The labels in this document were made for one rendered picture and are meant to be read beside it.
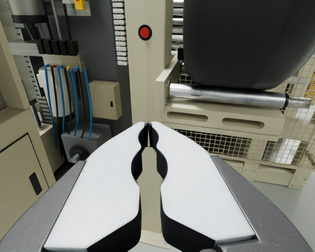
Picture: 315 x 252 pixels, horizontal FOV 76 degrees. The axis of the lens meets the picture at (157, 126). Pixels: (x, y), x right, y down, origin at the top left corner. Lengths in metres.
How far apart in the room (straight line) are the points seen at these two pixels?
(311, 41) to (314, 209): 1.36
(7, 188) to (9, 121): 0.16
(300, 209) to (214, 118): 1.18
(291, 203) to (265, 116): 1.12
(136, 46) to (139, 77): 0.10
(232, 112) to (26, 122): 0.57
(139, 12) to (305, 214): 1.50
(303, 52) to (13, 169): 0.71
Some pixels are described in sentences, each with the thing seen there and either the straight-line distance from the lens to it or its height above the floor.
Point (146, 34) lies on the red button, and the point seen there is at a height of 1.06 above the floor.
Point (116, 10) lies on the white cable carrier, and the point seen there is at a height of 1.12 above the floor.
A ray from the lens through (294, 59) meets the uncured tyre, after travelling 0.54.
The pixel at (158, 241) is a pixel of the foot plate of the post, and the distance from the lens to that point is 1.29.
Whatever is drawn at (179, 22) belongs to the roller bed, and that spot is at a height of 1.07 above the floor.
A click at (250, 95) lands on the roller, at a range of 0.64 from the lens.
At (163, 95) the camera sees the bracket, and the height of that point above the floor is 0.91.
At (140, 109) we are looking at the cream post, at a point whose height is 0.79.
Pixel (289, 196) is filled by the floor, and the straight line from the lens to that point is 1.75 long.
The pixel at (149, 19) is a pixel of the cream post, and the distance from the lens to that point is 0.69.
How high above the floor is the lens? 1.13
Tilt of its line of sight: 31 degrees down
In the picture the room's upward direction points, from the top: straight up
